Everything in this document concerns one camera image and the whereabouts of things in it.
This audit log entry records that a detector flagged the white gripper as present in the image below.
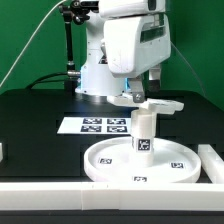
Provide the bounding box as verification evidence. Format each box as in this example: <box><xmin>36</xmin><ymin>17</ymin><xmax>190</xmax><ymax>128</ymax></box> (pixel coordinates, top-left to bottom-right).
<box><xmin>104</xmin><ymin>14</ymin><xmax>171</xmax><ymax>103</ymax></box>

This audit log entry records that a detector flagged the white cross-shaped table base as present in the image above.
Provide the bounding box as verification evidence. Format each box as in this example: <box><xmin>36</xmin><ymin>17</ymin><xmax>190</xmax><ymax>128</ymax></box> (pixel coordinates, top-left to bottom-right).
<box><xmin>107</xmin><ymin>93</ymin><xmax>184</xmax><ymax>115</ymax></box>

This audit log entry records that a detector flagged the white round table top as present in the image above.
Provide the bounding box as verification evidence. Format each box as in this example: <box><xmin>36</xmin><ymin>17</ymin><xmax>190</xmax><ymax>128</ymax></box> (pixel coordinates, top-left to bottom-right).
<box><xmin>84</xmin><ymin>137</ymin><xmax>201</xmax><ymax>184</ymax></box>

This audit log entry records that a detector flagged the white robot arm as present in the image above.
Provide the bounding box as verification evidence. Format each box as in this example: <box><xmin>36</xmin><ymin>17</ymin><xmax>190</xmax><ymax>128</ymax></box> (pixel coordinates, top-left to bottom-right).
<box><xmin>72</xmin><ymin>0</ymin><xmax>171</xmax><ymax>102</ymax></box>

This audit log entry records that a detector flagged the white marker sheet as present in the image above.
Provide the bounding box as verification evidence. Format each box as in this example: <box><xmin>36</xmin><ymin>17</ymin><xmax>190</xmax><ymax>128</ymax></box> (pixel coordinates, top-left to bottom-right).
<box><xmin>57</xmin><ymin>117</ymin><xmax>131</xmax><ymax>135</ymax></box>

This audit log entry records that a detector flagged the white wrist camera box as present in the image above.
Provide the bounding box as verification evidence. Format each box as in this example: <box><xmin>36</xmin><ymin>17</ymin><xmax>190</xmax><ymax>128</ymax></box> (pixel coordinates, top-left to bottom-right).
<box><xmin>98</xmin><ymin>0</ymin><xmax>166</xmax><ymax>18</ymax></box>

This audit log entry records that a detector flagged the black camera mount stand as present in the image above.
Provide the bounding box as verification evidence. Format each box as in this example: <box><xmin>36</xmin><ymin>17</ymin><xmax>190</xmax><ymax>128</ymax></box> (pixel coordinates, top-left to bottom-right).
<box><xmin>59</xmin><ymin>0</ymin><xmax>102</xmax><ymax>96</ymax></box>

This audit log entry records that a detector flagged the white right fence rail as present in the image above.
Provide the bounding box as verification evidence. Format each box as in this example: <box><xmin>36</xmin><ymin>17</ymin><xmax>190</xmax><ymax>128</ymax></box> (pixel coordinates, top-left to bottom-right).
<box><xmin>198</xmin><ymin>144</ymin><xmax>224</xmax><ymax>184</ymax></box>

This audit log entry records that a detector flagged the white fence rail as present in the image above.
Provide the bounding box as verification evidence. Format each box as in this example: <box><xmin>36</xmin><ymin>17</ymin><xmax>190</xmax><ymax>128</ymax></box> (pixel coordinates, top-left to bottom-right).
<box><xmin>198</xmin><ymin>144</ymin><xmax>224</xmax><ymax>184</ymax></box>
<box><xmin>0</xmin><ymin>182</ymin><xmax>224</xmax><ymax>211</ymax></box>

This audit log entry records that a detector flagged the black cable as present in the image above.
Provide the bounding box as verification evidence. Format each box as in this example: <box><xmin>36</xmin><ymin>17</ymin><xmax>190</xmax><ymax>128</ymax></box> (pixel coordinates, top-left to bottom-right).
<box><xmin>25</xmin><ymin>71</ymin><xmax>81</xmax><ymax>90</ymax></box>

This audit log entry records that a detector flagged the white cable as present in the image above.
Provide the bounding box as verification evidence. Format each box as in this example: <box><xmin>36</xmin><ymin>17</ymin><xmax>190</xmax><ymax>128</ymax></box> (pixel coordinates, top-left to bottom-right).
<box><xmin>0</xmin><ymin>0</ymin><xmax>68</xmax><ymax>88</ymax></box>

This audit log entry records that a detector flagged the white front fence rail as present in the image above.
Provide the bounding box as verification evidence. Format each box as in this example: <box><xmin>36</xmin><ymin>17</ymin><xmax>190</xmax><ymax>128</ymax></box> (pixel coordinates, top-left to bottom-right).
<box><xmin>0</xmin><ymin>182</ymin><xmax>224</xmax><ymax>211</ymax></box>

